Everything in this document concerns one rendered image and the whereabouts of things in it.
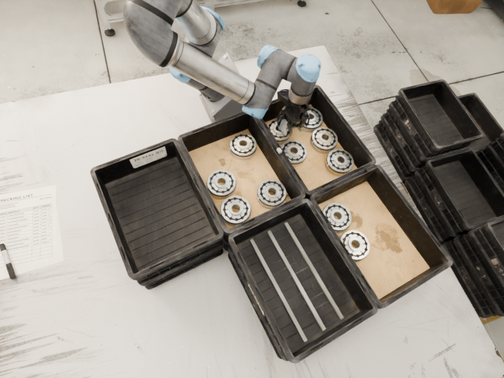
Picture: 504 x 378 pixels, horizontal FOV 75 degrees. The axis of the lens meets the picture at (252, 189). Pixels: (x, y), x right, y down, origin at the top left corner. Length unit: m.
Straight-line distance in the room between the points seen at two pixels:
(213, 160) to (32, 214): 0.70
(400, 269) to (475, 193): 1.02
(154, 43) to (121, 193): 0.55
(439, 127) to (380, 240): 1.04
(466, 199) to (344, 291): 1.14
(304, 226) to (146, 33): 0.76
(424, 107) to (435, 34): 1.51
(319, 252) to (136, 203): 0.65
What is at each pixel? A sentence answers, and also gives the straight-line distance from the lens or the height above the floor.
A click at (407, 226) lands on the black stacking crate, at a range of 1.26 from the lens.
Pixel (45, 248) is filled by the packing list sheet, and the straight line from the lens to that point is 1.39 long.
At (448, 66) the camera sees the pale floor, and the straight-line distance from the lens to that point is 3.36.
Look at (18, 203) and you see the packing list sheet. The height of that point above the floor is 0.70.
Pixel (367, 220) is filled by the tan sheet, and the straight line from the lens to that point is 1.25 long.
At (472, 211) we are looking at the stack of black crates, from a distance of 2.09.
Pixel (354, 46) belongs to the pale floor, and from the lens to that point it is 3.12.
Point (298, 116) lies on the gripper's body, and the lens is 1.15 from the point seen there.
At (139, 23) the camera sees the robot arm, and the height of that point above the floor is 1.35.
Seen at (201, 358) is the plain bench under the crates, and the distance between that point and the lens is 1.20.
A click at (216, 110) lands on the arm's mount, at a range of 1.41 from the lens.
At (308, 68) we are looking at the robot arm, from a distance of 1.02.
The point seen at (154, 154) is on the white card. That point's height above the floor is 0.90.
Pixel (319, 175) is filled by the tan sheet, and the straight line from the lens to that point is 1.26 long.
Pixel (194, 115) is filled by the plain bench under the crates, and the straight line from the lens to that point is 1.52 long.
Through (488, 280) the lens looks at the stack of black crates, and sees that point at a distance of 1.95.
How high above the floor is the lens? 1.90
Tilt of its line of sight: 64 degrees down
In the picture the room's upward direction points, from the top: 11 degrees clockwise
